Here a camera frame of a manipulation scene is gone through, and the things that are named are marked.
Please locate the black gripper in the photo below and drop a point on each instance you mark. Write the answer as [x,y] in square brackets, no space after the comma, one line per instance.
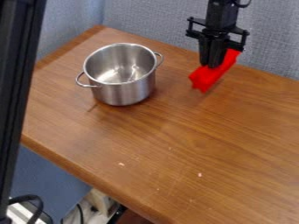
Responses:
[219,25]

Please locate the red plastic block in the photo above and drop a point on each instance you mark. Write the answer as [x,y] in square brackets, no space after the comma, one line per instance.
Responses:
[204,77]

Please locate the stainless steel pot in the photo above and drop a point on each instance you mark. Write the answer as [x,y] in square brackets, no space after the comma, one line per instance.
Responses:
[119,73]

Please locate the white clutter under table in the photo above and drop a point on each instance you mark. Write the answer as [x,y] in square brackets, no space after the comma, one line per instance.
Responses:
[96,209]

